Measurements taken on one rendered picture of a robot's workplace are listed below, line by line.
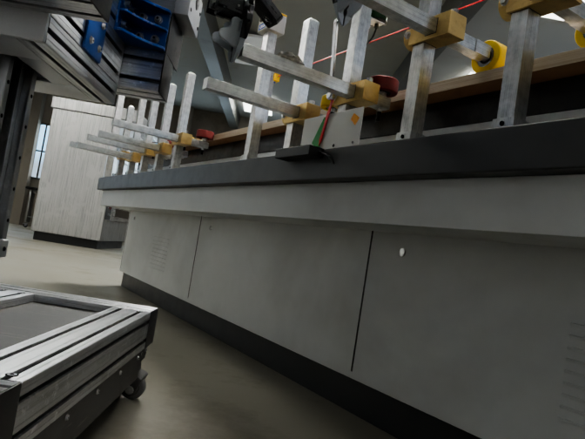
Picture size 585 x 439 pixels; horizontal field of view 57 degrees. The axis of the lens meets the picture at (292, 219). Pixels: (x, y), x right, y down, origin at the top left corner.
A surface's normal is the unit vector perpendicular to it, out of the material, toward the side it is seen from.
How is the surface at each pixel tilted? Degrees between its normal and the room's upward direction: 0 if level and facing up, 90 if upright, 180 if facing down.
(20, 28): 90
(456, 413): 90
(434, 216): 90
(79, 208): 90
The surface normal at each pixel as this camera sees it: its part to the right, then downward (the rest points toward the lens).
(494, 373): -0.83, -0.16
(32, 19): 0.04, -0.05
